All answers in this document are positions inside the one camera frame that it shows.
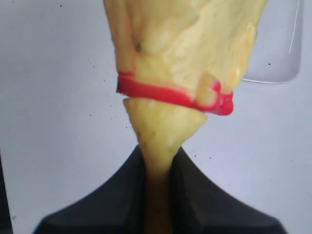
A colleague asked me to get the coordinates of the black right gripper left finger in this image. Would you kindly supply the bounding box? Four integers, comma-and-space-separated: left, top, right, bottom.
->
34, 146, 145, 234

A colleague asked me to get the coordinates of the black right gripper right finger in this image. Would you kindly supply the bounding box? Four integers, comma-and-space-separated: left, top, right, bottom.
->
170, 148, 282, 234

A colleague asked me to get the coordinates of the white square plate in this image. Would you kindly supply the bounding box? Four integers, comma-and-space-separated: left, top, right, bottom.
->
244, 0, 304, 84

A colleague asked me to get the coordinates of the yellow rubber chicken toy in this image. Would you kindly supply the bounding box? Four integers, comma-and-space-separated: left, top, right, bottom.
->
104, 0, 267, 234

